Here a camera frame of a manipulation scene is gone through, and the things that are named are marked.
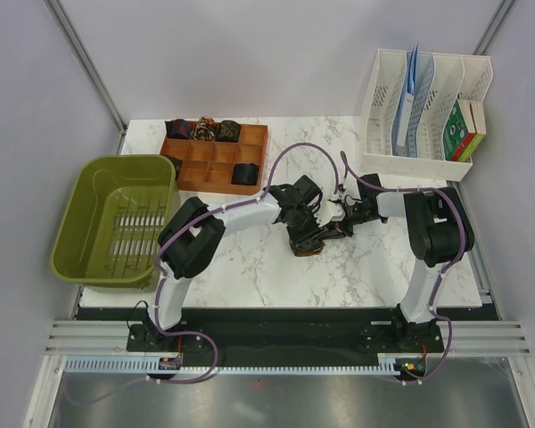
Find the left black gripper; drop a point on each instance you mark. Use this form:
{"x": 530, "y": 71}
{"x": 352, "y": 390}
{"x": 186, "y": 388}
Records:
{"x": 315, "y": 229}

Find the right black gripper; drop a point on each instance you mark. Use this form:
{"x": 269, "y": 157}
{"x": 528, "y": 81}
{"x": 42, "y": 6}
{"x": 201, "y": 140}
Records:
{"x": 348, "y": 231}

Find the floral brown green tie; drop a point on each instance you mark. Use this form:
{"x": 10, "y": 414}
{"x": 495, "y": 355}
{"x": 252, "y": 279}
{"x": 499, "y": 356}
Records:
{"x": 307, "y": 248}

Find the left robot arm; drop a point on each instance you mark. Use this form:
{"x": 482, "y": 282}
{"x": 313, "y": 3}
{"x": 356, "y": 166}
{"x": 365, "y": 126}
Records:
{"x": 191, "y": 238}

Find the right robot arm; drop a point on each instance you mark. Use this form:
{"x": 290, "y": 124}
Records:
{"x": 439, "y": 235}

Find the wooden compartment tray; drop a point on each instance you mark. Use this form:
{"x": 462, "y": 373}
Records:
{"x": 207, "y": 166}

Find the rolled dark gold tie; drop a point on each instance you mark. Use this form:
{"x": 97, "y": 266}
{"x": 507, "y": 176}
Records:
{"x": 228, "y": 131}

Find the green white book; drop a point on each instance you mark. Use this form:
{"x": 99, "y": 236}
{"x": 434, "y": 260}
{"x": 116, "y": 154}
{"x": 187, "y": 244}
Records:
{"x": 459, "y": 129}

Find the rolled multicolour patterned tie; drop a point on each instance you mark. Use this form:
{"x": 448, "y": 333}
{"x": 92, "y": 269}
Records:
{"x": 205, "y": 129}

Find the red spine book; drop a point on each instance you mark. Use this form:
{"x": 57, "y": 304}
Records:
{"x": 479, "y": 121}

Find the rolled navy red tie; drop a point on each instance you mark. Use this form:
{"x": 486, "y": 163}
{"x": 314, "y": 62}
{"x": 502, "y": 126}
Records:
{"x": 178, "y": 129}

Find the blue paper folder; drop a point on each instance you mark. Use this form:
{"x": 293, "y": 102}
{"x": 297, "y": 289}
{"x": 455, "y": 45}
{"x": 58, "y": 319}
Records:
{"x": 413, "y": 96}

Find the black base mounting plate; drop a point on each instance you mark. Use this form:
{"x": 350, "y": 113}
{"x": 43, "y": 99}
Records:
{"x": 287, "y": 337}

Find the white plastic file organizer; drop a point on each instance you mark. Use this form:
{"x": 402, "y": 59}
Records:
{"x": 457, "y": 76}

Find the olive green plastic basket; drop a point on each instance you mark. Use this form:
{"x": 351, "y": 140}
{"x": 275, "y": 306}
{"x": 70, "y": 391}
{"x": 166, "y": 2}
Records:
{"x": 109, "y": 232}

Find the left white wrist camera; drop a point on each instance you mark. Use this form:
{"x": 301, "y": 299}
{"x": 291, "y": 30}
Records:
{"x": 329, "y": 211}

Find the white slotted cable duct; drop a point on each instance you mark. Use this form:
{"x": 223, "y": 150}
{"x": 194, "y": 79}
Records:
{"x": 156, "y": 365}

